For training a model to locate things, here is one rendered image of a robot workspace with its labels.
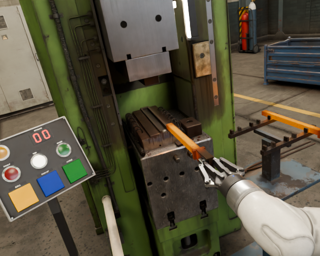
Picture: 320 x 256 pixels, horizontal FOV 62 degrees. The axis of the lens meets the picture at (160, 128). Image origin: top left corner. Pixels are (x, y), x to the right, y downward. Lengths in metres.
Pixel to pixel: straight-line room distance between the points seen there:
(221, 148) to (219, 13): 0.76
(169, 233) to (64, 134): 0.81
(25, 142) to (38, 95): 5.34
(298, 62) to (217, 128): 3.46
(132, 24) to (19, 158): 0.68
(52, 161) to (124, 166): 0.49
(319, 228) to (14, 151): 0.98
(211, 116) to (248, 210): 0.96
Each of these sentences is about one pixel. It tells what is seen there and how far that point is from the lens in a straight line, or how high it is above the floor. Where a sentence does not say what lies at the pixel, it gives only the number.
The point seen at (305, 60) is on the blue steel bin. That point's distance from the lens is 4.87.
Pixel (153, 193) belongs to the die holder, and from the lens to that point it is 1.37.
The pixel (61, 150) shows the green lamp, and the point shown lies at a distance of 1.12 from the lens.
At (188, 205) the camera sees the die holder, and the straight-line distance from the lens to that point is 1.50.
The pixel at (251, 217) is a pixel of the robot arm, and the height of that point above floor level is 1.09.
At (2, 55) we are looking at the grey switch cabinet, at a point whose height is 1.26.
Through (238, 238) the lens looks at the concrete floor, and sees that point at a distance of 2.09.
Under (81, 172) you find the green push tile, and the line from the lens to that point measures 1.12.
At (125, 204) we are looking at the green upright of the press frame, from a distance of 1.62.
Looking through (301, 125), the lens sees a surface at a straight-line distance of 1.35.
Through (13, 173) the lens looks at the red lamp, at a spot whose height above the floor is 1.09.
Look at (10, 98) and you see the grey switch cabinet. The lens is 6.41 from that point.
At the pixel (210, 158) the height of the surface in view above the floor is 1.09.
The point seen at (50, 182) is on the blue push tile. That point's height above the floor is 1.02.
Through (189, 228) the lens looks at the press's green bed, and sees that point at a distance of 1.60.
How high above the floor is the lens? 1.53
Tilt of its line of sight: 23 degrees down
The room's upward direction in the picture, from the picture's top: 10 degrees counter-clockwise
